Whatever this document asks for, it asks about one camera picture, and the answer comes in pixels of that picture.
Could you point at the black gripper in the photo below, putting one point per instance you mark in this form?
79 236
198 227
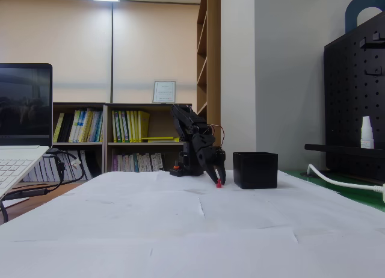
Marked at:
212 160

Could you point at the small red pin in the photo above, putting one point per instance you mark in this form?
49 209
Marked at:
219 184

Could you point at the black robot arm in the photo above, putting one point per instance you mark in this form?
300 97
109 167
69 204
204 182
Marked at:
186 115

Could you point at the black square box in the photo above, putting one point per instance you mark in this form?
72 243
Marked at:
255 171

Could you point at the white paper sheet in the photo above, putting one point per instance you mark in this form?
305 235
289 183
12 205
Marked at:
120 214
120 183
192 184
75 260
225 257
270 208
337 254

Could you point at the orange black table clamp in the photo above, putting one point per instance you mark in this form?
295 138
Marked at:
177 166

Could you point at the flat yellow folder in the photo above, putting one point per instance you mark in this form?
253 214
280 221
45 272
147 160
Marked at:
158 139

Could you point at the low brown bookcase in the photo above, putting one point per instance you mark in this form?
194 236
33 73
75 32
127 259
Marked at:
78 105
156 121

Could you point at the teal white book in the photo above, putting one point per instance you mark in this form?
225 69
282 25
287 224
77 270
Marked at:
135 163

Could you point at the wide yellow binder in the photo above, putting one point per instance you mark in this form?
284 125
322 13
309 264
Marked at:
143 124

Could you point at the yellow green binder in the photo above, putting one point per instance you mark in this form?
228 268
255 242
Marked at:
128 127
132 127
124 127
114 127
136 127
119 127

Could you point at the tall wooden bookshelf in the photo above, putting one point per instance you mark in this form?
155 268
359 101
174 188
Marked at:
214 79

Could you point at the framed white certificate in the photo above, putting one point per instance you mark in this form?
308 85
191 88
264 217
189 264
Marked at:
164 91

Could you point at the purple white book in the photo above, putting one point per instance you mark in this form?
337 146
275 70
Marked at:
115 163

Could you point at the black pegboard shelf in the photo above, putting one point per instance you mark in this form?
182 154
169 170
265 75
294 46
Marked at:
331 148

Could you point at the blue white book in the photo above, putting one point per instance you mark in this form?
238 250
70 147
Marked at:
97 126

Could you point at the yellow white book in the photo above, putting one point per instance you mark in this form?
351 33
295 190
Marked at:
85 126
75 126

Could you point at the small white bottle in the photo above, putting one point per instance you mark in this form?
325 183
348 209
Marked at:
367 133

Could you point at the black book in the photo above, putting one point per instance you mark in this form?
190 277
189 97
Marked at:
66 127

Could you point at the thin yellow book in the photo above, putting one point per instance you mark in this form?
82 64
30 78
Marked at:
59 127

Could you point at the black pegboard hook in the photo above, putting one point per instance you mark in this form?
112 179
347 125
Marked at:
365 44
373 72

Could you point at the white laptop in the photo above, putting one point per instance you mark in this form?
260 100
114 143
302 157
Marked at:
24 103

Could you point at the dark blue arch-shaped object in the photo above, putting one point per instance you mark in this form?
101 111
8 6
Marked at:
352 10

